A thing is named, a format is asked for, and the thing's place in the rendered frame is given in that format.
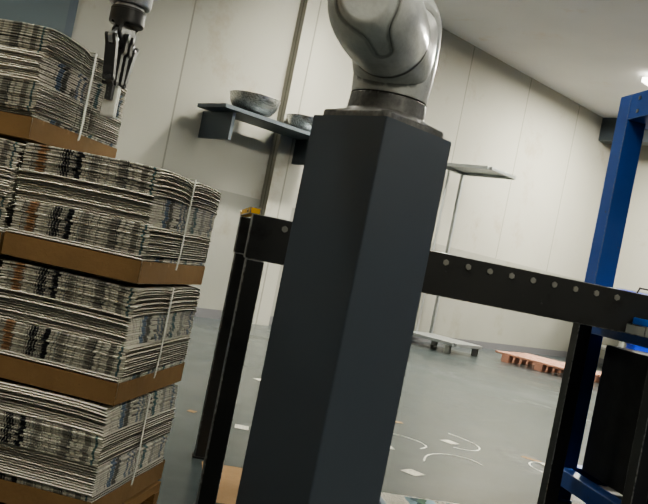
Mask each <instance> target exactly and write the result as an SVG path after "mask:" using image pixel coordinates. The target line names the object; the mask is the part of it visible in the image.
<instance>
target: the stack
mask: <svg viewBox="0 0 648 504"><path fill-rule="evenodd" d="M190 180H195V179H189V178H186V177H184V176H181V175H179V174H177V173H174V172H171V171H168V170H165V169H161V168H156V167H152V166H148V165H144V164H140V163H135V162H130V161H125V160H120V159H115V158H110V157H105V156H100V155H95V154H90V153H84V152H79V151H74V150H69V149H64V148H59V147H53V146H47V145H40V144H34V143H26V144H23V143H19V142H15V141H11V140H7V139H3V138H0V232H2V233H1V238H2V234H3V233H5V231H7V232H11V233H15V234H20V235H25V236H29V237H34V238H39V239H43V240H48V241H53V242H57V243H62V244H66V245H71V246H76V247H80V248H85V249H89V250H94V251H99V252H103V253H108V254H112V255H117V256H121V257H126V258H131V259H135V260H140V261H142V262H143V261H148V262H159V263H172V264H177V265H176V269H175V270H177V268H178V265H179V264H183V265H194V266H204V262H206V258H207V253H208V251H209V246H210V245H209V242H211V240H210V239H211V237H210V236H212V235H211V234H212V233H211V232H213V231H212V230H214V229H213V228H214V227H213V226H214V225H213V224H214V221H213V220H211V219H214V220H215V218H216V215H217V213H216V212H217V211H216V210H218V207H219V205H218V204H217V202H218V203H220V201H219V200H220V198H221V193H220V192H219V191H217V190H216V189H214V188H212V187H210V186H207V185H205V184H202V183H198V182H197V180H195V182H193V181H190ZM208 218H209V219H208ZM210 223H213V224H210ZM205 243H206V244H205ZM142 262H141V266H142ZM188 285H191V284H137V283H132V282H128V281H123V280H119V279H114V278H110V277H105V276H101V275H96V274H92V273H87V272H83V271H78V270H74V269H69V268H65V267H60V266H56V265H51V264H47V263H42V262H38V261H33V260H29V259H24V258H20V257H15V256H11V255H6V254H5V255H1V254H0V354H1V355H5V356H9V357H14V358H18V359H22V360H26V361H30V362H34V363H38V364H42V365H46V366H50V367H54V368H58V369H62V370H66V371H70V372H74V373H78V374H82V375H86V376H90V377H94V378H98V379H102V380H106V381H110V382H114V383H118V386H119V383H122V382H125V381H129V380H132V379H135V378H139V377H142V376H145V375H147V374H150V373H153V372H155V373H154V377H153V378H155V376H156V373H157V371H160V370H163V369H167V368H170V367H173V366H176V365H179V364H182V363H183V362H184V361H183V360H184V359H185V357H186V355H187V348H188V343H189V341H188V339H190V335H189V334H191V333H189V332H191V331H190V330H191V329H190V328H192V327H191V326H193V325H191V324H193V323H192V322H193V321H191V320H193V317H192V316H194V314H195V312H196V311H197V309H196V307H197V304H198V301H197V299H199V297H197V296H200V292H199V291H200V289H199V288H195V287H192V286H188ZM196 290H197V291H196ZM194 300H195V301H194ZM118 386H117V390H118ZM175 387H178V386H177V385H174V384H171V385H168V386H166V387H163V388H160V389H158V390H155V391H152V392H150V393H147V394H144V395H142V396H139V397H136V398H134V399H131V400H128V401H126V402H123V403H120V404H118V405H115V406H112V405H108V404H104V403H100V402H96V401H92V400H88V399H84V398H80V397H76V396H72V395H68V394H64V393H60V392H56V391H52V390H48V389H45V388H41V387H37V386H33V385H29V384H25V383H21V382H17V381H13V380H9V379H5V378H1V377H0V479H4V480H8V481H11V482H15V483H19V484H23V485H27V486H31V487H35V488H38V489H42V490H46V491H50V492H53V493H57V494H61V495H65V496H68V497H72V498H76V499H80V500H83V501H87V502H91V503H93V502H94V501H96V500H98V499H99V498H101V497H103V496H105V495H106V494H108V493H110V492H112V491H113V490H115V489H117V488H119V487H120V486H122V485H123V484H125V483H127V482H128V481H130V480H132V481H131V485H132V484H133V481H134V478H135V477H137V476H139V475H140V474H142V473H144V472H146V471H148V470H150V469H151V468H153V467H155V466H156V465H158V464H160V463H161V462H163V459H164V456H162V455H163V454H164V452H163V451H164V450H163V449H164V447H165V446H164V445H165V444H164V443H165V442H166V441H167V440H166V438H168V436H166V434H167V433H170V429H171V427H172V419H174V414H175V412H174V410H175V408H174V406H175V404H173V403H174V402H175V401H174V400H175V398H177V396H175V395H176V394H175V393H177V390H178V389H177V388H175Z"/></svg>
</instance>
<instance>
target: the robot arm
mask: <svg viewBox="0 0 648 504"><path fill-rule="evenodd" d="M109 1H110V2H111V3H112V4H113V5H112V6H111V10H110V15H109V22H110V23H111V24H113V27H112V31H111V32H109V31H105V50H104V62H103V73H102V78H103V79H105V80H102V83H103V84H106V87H105V92H104V97H103V102H102V107H101V112H100V116H102V117H105V118H111V119H115V117H116V112H117V107H118V103H119V98H120V93H121V89H126V87H127V84H128V81H129V78H130V75H131V72H132V69H133V66H134V62H135V59H136V57H137V55H138V54H139V49H138V48H135V42H136V33H137V32H138V31H142V30H143V29H144V26H145V21H146V16H147V15H146V13H149V12H150V11H151V8H152V4H153V0H109ZM328 15H329V20H330V24H331V27H332V29H333V31H334V34H335V36H336V38H337V39H338V41H339V43H340V44H341V46H342V48H343V49H344V50H345V52H346V53H347V54H348V55H349V57H350V58H351V59H352V66H353V71H354V72H353V82H352V89H351V94H350V97H349V101H348V105H347V107H346V108H337V109H325V110H324V113H323V115H356V116H388V117H391V118H393V119H396V120H398V121H400V122H403V123H405V124H408V125H410V126H413V127H415V128H418V129H420V130H423V131H425V132H428V133H430V134H433V135H435V136H438V137H440V138H443V137H444V133H443V132H442V131H439V130H437V129H435V128H433V127H431V126H429V125H427V124H426V123H425V113H426V106H427V102H428V98H429V95H430V91H431V88H432V84H433V80H434V76H435V72H436V67H437V62H438V56H439V51H440V44H441V35H442V22H441V17H440V13H439V10H438V7H437V5H436V3H435V1H434V0H328Z"/></svg>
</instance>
